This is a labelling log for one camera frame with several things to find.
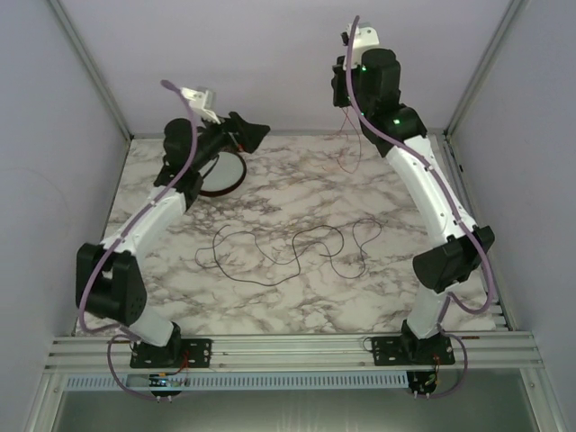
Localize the red thin wire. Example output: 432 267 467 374
323 107 364 175

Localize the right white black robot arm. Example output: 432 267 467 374
331 48 495 346

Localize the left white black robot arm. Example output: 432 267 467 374
76 112 271 347

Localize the round brown-rimmed dish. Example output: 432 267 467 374
199 152 248 197

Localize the marble pattern table mat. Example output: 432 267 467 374
74 130 500 337

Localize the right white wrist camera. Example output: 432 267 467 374
344 22 380 69

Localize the right aluminium corner post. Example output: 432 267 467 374
443 0 529 139

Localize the aluminium corner post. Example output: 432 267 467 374
47 0 133 142
443 0 529 139

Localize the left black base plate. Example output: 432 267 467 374
130 338 212 369

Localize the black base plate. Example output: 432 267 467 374
130 338 212 369
371 334 455 366

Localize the left aluminium corner post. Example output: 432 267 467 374
47 0 133 142

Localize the slotted grey cable duct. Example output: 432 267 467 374
65 371 409 392

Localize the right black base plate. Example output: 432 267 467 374
371 334 455 366

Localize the aluminium front rail frame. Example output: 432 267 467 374
44 331 544 373

